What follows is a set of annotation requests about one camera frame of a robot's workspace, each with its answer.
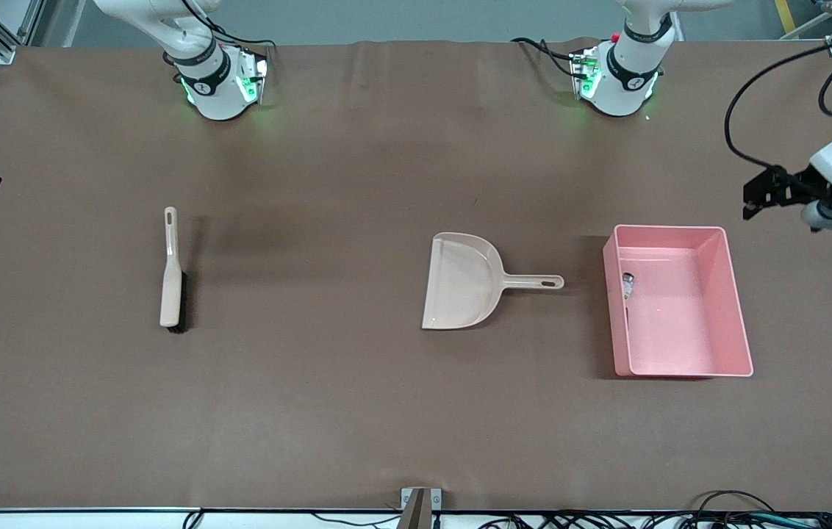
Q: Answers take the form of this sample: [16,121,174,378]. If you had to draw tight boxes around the black arm base cable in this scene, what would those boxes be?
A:
[207,26,277,74]
[510,37,580,78]

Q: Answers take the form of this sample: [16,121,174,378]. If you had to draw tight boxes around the black looped cable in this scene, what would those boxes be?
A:
[692,490,781,515]

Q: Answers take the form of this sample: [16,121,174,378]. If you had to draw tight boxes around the pink plastic bin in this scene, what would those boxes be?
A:
[602,225,754,379]

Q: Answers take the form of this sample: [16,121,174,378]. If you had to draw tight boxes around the metal bracket with brown post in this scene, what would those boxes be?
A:
[395,487,442,529]

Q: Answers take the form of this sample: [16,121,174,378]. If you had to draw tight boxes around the brown table mat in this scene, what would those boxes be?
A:
[0,38,832,513]

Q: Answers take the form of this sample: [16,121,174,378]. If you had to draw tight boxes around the beige brush with black bristles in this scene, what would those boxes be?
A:
[159,206,189,334]

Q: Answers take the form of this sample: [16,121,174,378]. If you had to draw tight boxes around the white table edge rail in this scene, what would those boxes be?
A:
[0,507,832,529]

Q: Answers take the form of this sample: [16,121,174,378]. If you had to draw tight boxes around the black left arm base cable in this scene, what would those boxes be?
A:
[510,37,580,78]

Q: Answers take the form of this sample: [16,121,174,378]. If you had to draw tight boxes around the black right arm base cable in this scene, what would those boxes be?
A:
[207,26,277,74]

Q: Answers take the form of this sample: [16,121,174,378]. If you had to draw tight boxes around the beige plastic dustpan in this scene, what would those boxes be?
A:
[421,232,565,331]

